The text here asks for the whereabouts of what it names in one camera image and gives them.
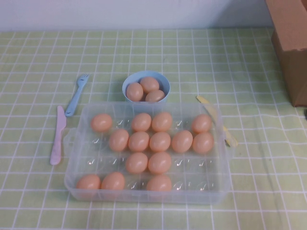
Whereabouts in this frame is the pink plastic knife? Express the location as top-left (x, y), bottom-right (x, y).
top-left (49, 105), bottom-right (67, 165)

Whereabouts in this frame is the brown egg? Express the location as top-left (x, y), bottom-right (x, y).
top-left (148, 151), bottom-right (172, 175)
top-left (146, 174), bottom-right (173, 192)
top-left (101, 172), bottom-right (126, 190)
top-left (171, 130), bottom-right (194, 154)
top-left (108, 128), bottom-right (130, 152)
top-left (192, 132), bottom-right (215, 154)
top-left (140, 76), bottom-right (160, 93)
top-left (90, 113), bottom-right (113, 133)
top-left (76, 174), bottom-right (101, 190)
top-left (149, 131), bottom-right (172, 153)
top-left (125, 152), bottom-right (149, 174)
top-left (130, 113), bottom-right (152, 132)
top-left (126, 82), bottom-right (144, 102)
top-left (145, 90), bottom-right (165, 103)
top-left (191, 114), bottom-right (213, 134)
top-left (128, 131), bottom-right (150, 152)
top-left (151, 112), bottom-right (173, 133)

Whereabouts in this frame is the green checked tablecloth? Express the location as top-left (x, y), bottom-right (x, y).
top-left (0, 28), bottom-right (307, 230)

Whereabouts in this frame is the brown cardboard box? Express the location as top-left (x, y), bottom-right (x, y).
top-left (265, 0), bottom-right (307, 108)

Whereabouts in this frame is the light blue bowl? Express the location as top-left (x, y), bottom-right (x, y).
top-left (122, 70), bottom-right (171, 104)

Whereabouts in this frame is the yellow plastic utensil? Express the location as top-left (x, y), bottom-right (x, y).
top-left (196, 95), bottom-right (239, 148)

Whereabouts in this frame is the clear plastic egg box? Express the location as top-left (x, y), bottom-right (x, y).
top-left (64, 101), bottom-right (235, 206)

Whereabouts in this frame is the light blue plastic fork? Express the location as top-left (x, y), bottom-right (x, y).
top-left (65, 73), bottom-right (90, 117)

